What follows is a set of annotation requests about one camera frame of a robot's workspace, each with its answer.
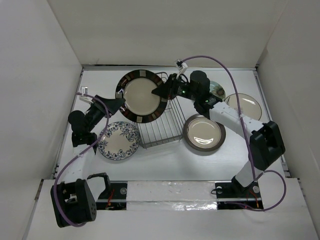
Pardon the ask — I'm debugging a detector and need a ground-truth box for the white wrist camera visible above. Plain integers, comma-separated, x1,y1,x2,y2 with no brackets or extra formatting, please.
76,86,92,105
175,59,188,79

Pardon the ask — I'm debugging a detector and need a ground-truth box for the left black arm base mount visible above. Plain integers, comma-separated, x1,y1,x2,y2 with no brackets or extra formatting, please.
87,172,128,211

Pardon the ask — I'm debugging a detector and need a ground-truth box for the grey wire dish rack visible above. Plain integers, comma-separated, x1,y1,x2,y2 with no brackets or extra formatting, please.
136,71,186,150

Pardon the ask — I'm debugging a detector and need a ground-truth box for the cream tree pattern plate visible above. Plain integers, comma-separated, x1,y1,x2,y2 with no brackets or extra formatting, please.
224,93,262,120

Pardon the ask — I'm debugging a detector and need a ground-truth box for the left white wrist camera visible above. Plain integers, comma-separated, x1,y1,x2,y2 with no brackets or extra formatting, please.
76,86,92,105

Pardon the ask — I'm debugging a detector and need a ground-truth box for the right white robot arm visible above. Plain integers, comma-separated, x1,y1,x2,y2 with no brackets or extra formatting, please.
152,70,286,197

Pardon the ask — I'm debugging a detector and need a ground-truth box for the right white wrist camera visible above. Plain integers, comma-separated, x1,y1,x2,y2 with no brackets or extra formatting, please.
175,59,188,79

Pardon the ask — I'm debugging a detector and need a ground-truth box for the silver taped front rail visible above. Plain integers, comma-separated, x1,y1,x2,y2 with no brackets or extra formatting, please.
96,180,263,212

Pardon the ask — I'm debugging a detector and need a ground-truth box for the teal flower plate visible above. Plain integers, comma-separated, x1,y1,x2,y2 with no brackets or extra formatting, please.
209,80,226,101

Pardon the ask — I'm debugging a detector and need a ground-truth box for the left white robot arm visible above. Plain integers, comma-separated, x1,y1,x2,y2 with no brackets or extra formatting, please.
50,95,125,228

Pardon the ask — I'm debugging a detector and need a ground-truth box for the dark striped rim plate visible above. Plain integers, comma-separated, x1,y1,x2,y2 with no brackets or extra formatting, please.
115,69,168,124

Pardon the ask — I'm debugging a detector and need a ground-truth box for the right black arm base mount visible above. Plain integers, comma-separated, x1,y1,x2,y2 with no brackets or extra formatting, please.
210,177,264,210

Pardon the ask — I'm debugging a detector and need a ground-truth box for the blue floral plate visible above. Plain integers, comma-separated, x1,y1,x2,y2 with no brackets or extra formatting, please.
98,121,140,161

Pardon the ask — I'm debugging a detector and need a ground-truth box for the purple cable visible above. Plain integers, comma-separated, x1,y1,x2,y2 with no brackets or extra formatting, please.
178,55,288,212
51,92,110,227

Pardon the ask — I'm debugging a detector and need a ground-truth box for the brown rim cream plate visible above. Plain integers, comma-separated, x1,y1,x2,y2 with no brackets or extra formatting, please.
182,114,226,152

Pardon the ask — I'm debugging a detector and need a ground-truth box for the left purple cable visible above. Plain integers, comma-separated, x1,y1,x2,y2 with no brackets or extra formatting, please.
51,92,110,227

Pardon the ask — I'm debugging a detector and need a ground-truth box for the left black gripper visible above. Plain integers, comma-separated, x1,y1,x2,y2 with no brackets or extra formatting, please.
85,95,125,132

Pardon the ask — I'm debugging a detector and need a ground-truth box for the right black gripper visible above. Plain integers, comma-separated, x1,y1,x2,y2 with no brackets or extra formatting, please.
152,72,199,102

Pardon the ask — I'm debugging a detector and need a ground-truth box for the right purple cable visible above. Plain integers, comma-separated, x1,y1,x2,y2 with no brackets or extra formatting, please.
178,55,288,212

